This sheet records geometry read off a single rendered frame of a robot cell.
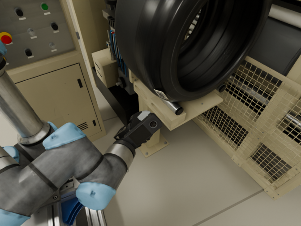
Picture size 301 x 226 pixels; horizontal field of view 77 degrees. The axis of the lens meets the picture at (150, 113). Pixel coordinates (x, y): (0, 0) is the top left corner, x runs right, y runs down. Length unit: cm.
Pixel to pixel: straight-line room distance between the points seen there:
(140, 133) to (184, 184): 118
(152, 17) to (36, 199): 50
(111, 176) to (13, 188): 18
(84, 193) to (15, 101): 40
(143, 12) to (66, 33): 76
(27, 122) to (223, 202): 143
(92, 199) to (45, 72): 100
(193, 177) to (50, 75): 131
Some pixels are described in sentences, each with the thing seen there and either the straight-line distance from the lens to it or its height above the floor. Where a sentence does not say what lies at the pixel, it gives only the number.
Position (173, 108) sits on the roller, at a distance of 86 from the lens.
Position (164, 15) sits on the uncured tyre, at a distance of 57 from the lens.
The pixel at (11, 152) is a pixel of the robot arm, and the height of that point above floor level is 95.
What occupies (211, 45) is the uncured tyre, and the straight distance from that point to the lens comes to 112.
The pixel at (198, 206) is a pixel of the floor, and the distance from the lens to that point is 163.
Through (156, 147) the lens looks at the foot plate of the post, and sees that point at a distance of 178.
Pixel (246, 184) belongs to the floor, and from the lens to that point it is 182.
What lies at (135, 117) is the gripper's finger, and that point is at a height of 109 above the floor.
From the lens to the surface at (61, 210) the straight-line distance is 106.
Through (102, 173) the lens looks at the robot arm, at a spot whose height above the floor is 115.
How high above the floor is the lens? 154
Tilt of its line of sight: 49 degrees down
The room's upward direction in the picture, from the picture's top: straight up
